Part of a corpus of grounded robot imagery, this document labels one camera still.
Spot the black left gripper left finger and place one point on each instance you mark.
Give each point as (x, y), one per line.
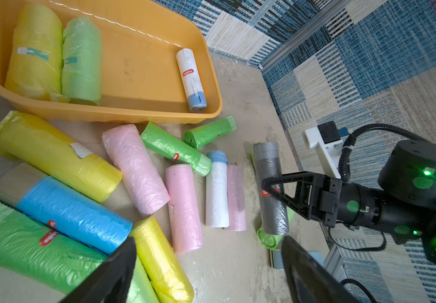
(110, 282)

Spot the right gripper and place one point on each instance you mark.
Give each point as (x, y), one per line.
(317, 195)

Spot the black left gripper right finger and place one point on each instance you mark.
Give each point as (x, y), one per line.
(308, 281)

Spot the white roll red label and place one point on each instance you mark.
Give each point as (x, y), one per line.
(191, 81)

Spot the large light green roll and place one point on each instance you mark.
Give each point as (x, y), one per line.
(82, 62)

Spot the yellow trash bag roll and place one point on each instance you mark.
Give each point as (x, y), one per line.
(35, 67)

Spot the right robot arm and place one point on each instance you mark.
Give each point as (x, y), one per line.
(403, 206)

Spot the grey trash bag roll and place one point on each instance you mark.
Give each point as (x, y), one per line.
(273, 212)

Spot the lower light green roll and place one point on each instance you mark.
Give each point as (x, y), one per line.
(141, 289)

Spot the lying fat green roll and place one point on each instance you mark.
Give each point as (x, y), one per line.
(272, 241)

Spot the pink roll beside grey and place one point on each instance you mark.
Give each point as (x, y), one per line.
(236, 199)

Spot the lower yellow roll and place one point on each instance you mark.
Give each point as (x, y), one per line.
(158, 259)

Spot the blue trash bag roll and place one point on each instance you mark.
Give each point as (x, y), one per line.
(53, 203)

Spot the white roll with blue band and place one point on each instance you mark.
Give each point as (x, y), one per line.
(216, 200)

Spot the short green roll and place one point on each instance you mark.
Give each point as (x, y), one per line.
(167, 145)

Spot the middle pink roll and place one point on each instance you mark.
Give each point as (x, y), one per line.
(186, 229)

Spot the green roll with red label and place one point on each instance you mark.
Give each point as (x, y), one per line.
(203, 135)

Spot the green roll with label left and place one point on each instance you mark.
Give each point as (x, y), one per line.
(38, 252)

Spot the upper pink roll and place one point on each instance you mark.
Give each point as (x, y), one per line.
(128, 153)

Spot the yellow roll near box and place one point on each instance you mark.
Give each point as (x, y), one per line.
(33, 140)

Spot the yellow plastic storage box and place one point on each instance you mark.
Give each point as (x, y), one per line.
(141, 78)

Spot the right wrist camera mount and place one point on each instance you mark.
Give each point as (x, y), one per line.
(327, 140)

